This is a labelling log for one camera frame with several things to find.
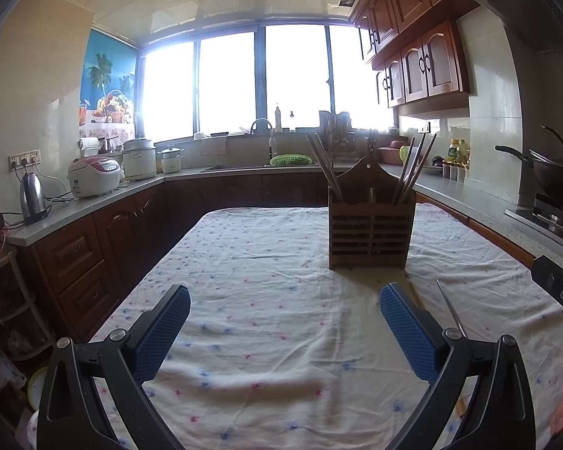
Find wooden base cabinets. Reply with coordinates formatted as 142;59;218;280
16;169;538;362

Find pink plastic container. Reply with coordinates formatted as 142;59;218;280
378;139;404;165

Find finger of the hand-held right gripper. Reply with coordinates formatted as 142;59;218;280
531;254;563;353

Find steel kitchen sink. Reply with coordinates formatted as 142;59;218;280
201;163;320;173

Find large white rice cooker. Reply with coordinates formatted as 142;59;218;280
122;137;158;181

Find pale green plastic basin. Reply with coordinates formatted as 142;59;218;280
27;366;52;413

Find bundle of wooden chopsticks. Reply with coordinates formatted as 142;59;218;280
390;132;438;207
306;132;344;201

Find wooden wall cabinets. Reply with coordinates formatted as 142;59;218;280
349;0;503;110

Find green plastic basket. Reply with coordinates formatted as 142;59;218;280
269;152;312;168

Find white floral tablecloth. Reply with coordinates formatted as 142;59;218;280
88;204;563;450

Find large kitchen window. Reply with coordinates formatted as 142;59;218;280
138;19;395;140

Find small white electric pot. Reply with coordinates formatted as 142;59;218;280
157;146;187;174

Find long wooden chopstick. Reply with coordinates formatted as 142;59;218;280
407;281;466;417

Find gas stove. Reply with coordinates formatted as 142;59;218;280
504;192;563;249

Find tropical fruit wall poster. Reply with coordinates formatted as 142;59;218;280
77;28;139;127

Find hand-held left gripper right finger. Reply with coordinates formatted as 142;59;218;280
379;282;536;450

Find wooden corner shelf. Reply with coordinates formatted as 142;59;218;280
0;244;57;362

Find slim metal utensil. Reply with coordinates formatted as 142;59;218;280
435;279;467;339

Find wire dish rack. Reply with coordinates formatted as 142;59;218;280
318;110;357;156

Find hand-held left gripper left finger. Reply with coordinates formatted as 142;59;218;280
36;283;191;450

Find wooden utensil holder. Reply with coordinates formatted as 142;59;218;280
327;156;416;270

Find curved kitchen faucet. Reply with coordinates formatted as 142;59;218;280
250;118;277;166

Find steel electric kettle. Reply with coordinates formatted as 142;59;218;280
19;172;48;226

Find pink white rice cooker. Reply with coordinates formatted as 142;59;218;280
67;156;123;198

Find wall power strip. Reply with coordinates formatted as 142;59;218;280
8;150;43;172

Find white plastic bag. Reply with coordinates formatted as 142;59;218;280
0;349;29;401

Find black wok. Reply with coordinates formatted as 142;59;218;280
495;125;563;200

